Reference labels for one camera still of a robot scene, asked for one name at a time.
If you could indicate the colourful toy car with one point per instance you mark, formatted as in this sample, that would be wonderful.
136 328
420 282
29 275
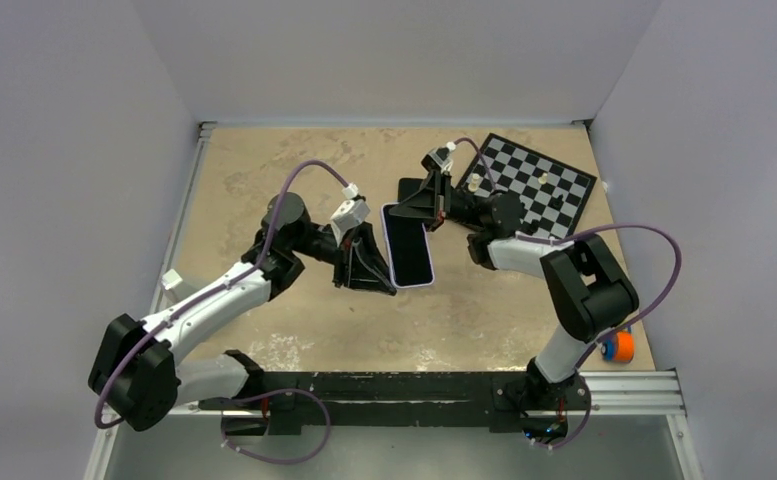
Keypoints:
619 348

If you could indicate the black white chessboard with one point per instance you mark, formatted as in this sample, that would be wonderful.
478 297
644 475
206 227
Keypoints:
509 166

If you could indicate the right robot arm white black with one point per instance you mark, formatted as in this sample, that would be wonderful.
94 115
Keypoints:
590 293

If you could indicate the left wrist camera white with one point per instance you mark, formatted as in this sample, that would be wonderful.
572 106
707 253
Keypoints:
352 212

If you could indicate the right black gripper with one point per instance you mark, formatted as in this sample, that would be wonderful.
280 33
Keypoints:
432 200

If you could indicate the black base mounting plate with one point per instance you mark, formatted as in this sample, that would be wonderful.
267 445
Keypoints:
499 401

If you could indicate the black phone on table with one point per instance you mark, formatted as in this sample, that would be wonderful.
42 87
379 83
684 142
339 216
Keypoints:
411 191

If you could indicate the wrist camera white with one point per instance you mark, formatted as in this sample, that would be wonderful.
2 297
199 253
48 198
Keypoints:
440 159
352 212

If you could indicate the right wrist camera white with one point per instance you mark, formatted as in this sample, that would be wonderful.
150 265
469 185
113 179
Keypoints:
440 159

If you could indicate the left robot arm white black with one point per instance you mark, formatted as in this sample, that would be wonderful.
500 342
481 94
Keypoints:
135 371

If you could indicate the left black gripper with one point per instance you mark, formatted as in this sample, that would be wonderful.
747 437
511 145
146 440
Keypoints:
359 264

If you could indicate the white chess piece left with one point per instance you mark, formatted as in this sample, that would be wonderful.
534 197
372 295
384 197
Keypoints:
474 182

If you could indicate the small white box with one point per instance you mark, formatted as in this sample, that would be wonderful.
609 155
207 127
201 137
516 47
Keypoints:
170 279

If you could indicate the black chess piece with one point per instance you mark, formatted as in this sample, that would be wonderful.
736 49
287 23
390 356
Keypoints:
558 201

